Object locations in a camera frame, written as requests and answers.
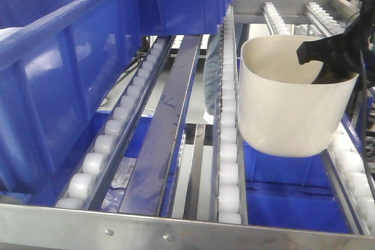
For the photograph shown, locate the rear roller track right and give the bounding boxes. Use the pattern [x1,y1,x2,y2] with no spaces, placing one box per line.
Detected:
[306,2,345,37]

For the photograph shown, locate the steel divider rail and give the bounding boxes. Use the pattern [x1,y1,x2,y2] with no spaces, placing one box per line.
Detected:
[118,35,203,216]

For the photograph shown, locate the right white roller track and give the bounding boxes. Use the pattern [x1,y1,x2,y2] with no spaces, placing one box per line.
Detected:
[327,124,374,236]

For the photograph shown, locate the large blue crate front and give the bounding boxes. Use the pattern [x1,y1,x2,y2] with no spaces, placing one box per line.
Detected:
[1,0,141,194]

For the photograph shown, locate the blue crate rear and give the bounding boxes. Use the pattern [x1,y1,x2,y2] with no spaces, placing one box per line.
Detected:
[139,0,232,36]

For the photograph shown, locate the rear roller track left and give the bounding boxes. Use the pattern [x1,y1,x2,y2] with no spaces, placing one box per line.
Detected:
[263,2,290,35]

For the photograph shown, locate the steel roller rack frame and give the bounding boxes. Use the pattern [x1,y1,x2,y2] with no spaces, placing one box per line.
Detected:
[0,0,375,250]

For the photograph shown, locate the white plastic bin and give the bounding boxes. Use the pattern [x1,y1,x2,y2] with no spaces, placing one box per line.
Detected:
[237,35,359,157]

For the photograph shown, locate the middle white roller track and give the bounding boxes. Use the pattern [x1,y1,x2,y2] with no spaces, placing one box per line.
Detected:
[217,7,242,225]

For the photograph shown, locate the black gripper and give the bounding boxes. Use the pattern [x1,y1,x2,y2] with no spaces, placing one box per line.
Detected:
[296,0,374,84]

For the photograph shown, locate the barcode label packet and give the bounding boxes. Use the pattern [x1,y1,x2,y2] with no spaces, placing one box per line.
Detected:
[111,157,137,189]

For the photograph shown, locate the left white roller track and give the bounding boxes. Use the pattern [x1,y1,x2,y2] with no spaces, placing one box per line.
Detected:
[55,36,174,210]

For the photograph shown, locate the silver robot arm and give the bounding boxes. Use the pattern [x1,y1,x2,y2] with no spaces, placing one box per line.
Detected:
[296,0,374,87]

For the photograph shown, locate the blue crate lower shelf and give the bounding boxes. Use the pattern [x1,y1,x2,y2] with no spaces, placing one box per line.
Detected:
[99,115,350,233]

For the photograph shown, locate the person leg in jeans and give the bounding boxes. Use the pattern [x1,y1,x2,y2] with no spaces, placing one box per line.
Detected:
[203,33,220,125]

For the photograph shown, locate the white roller track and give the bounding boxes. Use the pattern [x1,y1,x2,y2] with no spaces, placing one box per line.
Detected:
[55,36,174,210]
[327,124,374,236]
[217,7,242,225]

